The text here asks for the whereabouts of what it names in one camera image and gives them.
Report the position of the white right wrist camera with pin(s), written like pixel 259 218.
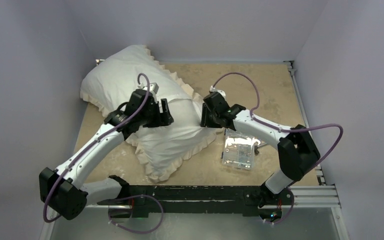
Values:
pixel 213 89

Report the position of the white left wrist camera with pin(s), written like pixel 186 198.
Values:
pixel 152 89

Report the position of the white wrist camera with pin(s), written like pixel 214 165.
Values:
pixel 152 89
pixel 213 89

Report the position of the aluminium frame rail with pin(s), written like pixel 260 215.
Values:
pixel 303 196

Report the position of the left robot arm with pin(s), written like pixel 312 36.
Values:
pixel 64 189

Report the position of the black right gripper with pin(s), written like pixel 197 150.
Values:
pixel 210 111

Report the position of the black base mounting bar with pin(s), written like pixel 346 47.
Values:
pixel 249 201

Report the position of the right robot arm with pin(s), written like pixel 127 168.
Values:
pixel 297 151

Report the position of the black handled tool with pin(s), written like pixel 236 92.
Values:
pixel 257 147

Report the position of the clear plastic screw box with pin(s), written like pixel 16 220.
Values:
pixel 239 150

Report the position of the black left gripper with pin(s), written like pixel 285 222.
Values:
pixel 164 119

